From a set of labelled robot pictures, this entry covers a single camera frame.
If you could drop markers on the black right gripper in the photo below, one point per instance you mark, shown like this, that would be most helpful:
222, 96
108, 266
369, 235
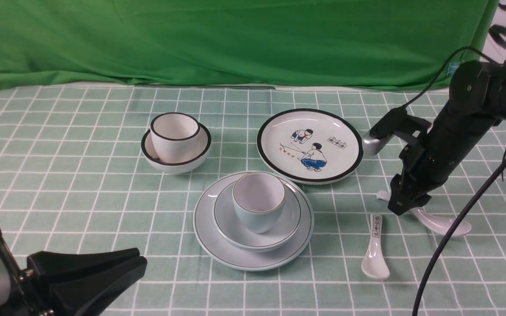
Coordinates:
429, 163

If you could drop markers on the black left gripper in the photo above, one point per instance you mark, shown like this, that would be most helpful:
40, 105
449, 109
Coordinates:
82, 284

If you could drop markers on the long white ceramic spoon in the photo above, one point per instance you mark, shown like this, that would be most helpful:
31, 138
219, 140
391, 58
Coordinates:
440, 225

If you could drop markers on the pale blue cup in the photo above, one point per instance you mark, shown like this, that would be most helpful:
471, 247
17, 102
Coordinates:
259, 199

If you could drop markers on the pale blue bowl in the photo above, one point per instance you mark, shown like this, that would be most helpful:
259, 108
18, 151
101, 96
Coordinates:
233, 229

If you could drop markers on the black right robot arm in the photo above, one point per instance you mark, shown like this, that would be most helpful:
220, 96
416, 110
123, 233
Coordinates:
476, 103

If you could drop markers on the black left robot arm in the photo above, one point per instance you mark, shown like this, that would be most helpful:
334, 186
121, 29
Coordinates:
56, 284

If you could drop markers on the short white ceramic spoon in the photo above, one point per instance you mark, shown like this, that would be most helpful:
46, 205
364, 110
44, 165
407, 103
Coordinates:
374, 265

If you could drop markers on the illustrated plate black rim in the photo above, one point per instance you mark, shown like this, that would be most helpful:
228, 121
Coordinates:
310, 146

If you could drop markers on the blue binder clip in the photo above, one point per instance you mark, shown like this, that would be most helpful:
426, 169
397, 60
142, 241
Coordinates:
452, 67

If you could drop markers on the green backdrop cloth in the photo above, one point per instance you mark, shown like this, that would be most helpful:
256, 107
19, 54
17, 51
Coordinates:
373, 44

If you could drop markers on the green checkered tablecloth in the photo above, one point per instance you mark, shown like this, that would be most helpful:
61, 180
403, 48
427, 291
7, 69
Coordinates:
73, 179

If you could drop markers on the white cup black rim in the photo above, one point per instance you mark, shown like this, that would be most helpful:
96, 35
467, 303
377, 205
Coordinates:
175, 137

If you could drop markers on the white bowl black rim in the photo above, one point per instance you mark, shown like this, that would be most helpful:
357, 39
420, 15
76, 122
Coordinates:
198, 156

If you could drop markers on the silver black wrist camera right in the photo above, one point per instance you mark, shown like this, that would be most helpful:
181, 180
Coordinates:
397, 122

